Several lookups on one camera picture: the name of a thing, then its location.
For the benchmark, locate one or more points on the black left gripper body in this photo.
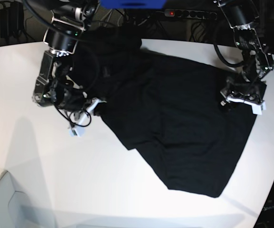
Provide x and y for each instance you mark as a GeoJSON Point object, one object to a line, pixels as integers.
{"type": "Point", "coordinates": [245, 90]}

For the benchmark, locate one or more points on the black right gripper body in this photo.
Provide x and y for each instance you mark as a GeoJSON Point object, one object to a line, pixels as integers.
{"type": "Point", "coordinates": [71, 100]}

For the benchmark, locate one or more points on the black t-shirt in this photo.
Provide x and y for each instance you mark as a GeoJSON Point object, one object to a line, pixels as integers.
{"type": "Point", "coordinates": [168, 109]}

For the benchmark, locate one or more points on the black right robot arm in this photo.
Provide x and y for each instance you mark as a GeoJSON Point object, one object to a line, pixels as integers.
{"type": "Point", "coordinates": [66, 21]}

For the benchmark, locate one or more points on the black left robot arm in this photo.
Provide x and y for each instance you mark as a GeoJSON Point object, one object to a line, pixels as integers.
{"type": "Point", "coordinates": [242, 17]}

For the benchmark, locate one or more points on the black device on floor left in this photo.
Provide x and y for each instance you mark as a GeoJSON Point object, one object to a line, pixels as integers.
{"type": "Point", "coordinates": [12, 20]}

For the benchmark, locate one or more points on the blue box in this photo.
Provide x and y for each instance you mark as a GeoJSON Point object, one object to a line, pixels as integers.
{"type": "Point", "coordinates": [133, 4]}

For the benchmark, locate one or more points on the grey bin at table corner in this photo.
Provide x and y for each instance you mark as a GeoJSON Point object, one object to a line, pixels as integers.
{"type": "Point", "coordinates": [16, 209]}

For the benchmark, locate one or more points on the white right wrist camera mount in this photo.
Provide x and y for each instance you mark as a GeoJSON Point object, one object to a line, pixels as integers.
{"type": "Point", "coordinates": [79, 120]}

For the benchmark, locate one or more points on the white power strip red switch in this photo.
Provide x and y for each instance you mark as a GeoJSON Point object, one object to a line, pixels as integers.
{"type": "Point", "coordinates": [190, 14]}

